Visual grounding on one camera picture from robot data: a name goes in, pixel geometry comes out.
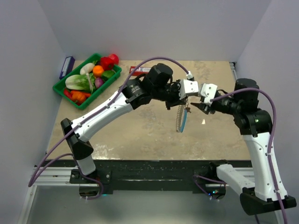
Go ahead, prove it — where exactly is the purple box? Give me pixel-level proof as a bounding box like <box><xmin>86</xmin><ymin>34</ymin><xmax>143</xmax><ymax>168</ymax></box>
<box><xmin>59</xmin><ymin>56</ymin><xmax>75</xmax><ymax>80</ymax></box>

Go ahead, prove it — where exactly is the red chili pepper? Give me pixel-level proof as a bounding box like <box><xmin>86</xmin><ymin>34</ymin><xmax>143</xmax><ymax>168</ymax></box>
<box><xmin>64</xmin><ymin>89</ymin><xmax>72</xmax><ymax>99</ymax></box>

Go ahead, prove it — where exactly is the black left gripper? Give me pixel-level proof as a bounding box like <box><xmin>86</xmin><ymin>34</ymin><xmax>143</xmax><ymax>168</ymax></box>
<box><xmin>153</xmin><ymin>80</ymin><xmax>189</xmax><ymax>111</ymax></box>

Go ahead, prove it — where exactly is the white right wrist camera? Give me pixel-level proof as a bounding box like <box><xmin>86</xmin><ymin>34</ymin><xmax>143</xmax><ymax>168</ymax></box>
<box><xmin>199</xmin><ymin>83</ymin><xmax>218</xmax><ymax>105</ymax></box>

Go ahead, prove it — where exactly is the red bell pepper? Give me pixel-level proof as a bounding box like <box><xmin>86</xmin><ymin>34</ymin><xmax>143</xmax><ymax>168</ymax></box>
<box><xmin>100</xmin><ymin>57</ymin><xmax>114</xmax><ymax>70</ymax></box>

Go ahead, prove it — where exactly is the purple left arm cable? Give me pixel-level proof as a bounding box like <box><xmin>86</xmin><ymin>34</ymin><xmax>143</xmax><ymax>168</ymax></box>
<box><xmin>28</xmin><ymin>56</ymin><xmax>192</xmax><ymax>200</ymax></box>

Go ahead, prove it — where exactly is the small orange pepper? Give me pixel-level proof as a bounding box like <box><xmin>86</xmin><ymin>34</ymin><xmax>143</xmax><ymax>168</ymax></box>
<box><xmin>71</xmin><ymin>91</ymin><xmax>91</xmax><ymax>105</ymax></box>

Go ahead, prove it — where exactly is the red tomato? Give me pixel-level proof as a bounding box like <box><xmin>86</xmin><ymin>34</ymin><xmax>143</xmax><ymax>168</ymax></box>
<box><xmin>108</xmin><ymin>54</ymin><xmax>119</xmax><ymax>65</ymax></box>

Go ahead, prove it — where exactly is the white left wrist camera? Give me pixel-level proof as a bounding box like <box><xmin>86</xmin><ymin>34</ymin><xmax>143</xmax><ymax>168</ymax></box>
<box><xmin>179</xmin><ymin>79</ymin><xmax>199</xmax><ymax>100</ymax></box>

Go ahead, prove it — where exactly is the white radish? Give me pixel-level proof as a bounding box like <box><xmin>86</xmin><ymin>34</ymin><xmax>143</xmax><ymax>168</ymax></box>
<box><xmin>80</xmin><ymin>63</ymin><xmax>95</xmax><ymax>75</ymax></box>

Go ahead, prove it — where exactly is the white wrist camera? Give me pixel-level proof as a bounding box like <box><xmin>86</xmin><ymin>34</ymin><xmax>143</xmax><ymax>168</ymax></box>
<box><xmin>179</xmin><ymin>79</ymin><xmax>199</xmax><ymax>100</ymax></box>
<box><xmin>199</xmin><ymin>83</ymin><xmax>218</xmax><ymax>105</ymax></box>

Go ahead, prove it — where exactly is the green plastic tray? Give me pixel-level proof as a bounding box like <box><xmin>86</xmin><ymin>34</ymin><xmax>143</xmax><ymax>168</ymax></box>
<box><xmin>53</xmin><ymin>53</ymin><xmax>121</xmax><ymax>110</ymax></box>

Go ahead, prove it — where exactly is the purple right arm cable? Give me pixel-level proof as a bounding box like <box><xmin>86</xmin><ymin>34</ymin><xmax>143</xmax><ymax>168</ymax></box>
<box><xmin>193</xmin><ymin>88</ymin><xmax>288</xmax><ymax>224</ymax></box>

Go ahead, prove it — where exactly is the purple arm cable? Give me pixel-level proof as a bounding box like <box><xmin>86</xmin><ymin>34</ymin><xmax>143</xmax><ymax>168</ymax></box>
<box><xmin>28</xmin><ymin>56</ymin><xmax>192</xmax><ymax>200</ymax></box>
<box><xmin>193</xmin><ymin>88</ymin><xmax>288</xmax><ymax>224</ymax></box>

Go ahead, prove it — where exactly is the green leafy cabbage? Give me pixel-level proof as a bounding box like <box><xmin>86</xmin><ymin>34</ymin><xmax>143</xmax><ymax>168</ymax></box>
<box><xmin>65</xmin><ymin>73</ymin><xmax>95</xmax><ymax>92</ymax></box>

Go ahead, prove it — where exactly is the purple onion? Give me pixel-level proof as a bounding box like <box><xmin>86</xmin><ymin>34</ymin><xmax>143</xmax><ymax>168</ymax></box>
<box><xmin>95</xmin><ymin>77</ymin><xmax>105</xmax><ymax>89</ymax></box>

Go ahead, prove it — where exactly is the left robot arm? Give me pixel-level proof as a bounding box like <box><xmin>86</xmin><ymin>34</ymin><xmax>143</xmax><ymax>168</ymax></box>
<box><xmin>61</xmin><ymin>63</ymin><xmax>186</xmax><ymax>183</ymax></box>

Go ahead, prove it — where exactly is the green bell pepper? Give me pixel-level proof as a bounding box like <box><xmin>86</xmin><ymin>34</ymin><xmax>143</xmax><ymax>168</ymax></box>
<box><xmin>101</xmin><ymin>70</ymin><xmax>115</xmax><ymax>80</ymax></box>

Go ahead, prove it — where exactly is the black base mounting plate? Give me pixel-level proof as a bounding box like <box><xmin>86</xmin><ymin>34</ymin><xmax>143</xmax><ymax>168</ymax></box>
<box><xmin>43</xmin><ymin>160</ymin><xmax>252</xmax><ymax>196</ymax></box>

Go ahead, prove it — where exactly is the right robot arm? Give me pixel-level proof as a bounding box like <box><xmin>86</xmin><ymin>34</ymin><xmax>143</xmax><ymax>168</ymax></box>
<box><xmin>194</xmin><ymin>78</ymin><xmax>297</xmax><ymax>216</ymax></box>

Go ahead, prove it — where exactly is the red rectangular box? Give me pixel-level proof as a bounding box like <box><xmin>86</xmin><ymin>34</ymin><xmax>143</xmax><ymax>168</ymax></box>
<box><xmin>132</xmin><ymin>66</ymin><xmax>151</xmax><ymax>77</ymax></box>

